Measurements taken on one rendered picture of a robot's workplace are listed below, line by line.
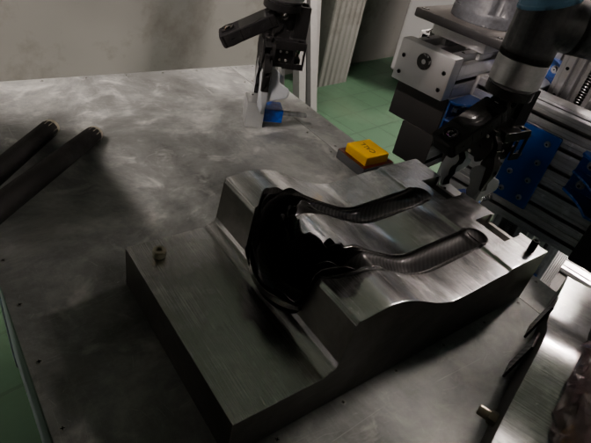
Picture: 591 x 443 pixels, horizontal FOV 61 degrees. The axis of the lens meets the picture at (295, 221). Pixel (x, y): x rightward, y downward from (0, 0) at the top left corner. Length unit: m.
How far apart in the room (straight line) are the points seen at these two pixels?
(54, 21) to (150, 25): 0.49
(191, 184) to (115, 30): 2.01
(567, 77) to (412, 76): 0.33
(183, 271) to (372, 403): 0.26
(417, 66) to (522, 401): 0.76
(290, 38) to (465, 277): 0.56
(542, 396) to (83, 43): 2.52
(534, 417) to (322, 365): 0.21
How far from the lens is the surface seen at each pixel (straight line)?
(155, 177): 0.86
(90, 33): 2.76
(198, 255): 0.62
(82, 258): 0.71
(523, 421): 0.56
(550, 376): 0.60
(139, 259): 0.61
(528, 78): 0.81
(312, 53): 2.80
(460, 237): 0.74
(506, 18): 1.22
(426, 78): 1.13
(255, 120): 1.05
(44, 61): 2.72
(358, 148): 0.98
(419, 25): 3.89
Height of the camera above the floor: 1.27
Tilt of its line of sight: 36 degrees down
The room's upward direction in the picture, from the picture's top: 13 degrees clockwise
